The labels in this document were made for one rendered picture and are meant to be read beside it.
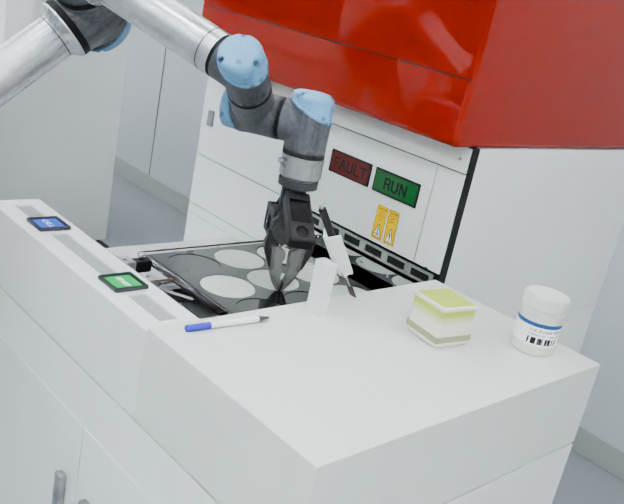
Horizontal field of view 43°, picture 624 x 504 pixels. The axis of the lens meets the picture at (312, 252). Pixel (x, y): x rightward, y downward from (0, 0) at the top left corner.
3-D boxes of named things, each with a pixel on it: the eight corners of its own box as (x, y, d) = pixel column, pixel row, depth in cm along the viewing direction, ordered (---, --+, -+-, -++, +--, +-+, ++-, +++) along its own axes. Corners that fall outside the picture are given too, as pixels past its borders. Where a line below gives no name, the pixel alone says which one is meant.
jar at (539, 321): (525, 334, 134) (541, 282, 131) (561, 353, 129) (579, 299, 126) (500, 341, 129) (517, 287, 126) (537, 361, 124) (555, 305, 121)
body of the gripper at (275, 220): (299, 234, 152) (312, 173, 148) (310, 250, 144) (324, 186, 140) (260, 230, 150) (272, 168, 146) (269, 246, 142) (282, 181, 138)
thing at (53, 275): (33, 266, 156) (39, 198, 152) (189, 405, 120) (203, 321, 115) (-16, 271, 150) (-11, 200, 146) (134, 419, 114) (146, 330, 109)
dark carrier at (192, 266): (283, 243, 176) (284, 240, 176) (397, 307, 153) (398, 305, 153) (147, 257, 153) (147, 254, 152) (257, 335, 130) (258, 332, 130)
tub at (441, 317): (438, 324, 130) (448, 286, 128) (469, 345, 125) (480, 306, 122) (403, 328, 126) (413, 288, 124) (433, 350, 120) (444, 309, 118)
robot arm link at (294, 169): (329, 163, 139) (284, 157, 136) (324, 188, 140) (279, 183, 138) (318, 152, 146) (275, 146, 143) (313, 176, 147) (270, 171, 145)
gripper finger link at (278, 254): (273, 280, 152) (282, 235, 149) (280, 293, 147) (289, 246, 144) (257, 279, 151) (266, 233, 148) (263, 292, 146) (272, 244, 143)
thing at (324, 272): (329, 301, 130) (346, 225, 126) (345, 311, 128) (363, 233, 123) (301, 306, 126) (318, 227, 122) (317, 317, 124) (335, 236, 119)
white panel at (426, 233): (195, 209, 211) (219, 56, 198) (427, 346, 157) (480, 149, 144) (185, 210, 209) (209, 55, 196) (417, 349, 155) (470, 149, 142)
